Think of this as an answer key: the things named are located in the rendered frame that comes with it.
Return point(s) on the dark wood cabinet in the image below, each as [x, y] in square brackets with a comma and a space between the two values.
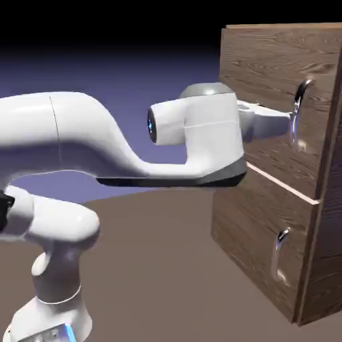
[328, 213]

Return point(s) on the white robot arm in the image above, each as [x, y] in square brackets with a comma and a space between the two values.
[80, 133]

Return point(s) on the wood cabinet door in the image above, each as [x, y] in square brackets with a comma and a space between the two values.
[267, 64]
[253, 227]

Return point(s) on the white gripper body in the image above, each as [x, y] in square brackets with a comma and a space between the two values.
[269, 123]

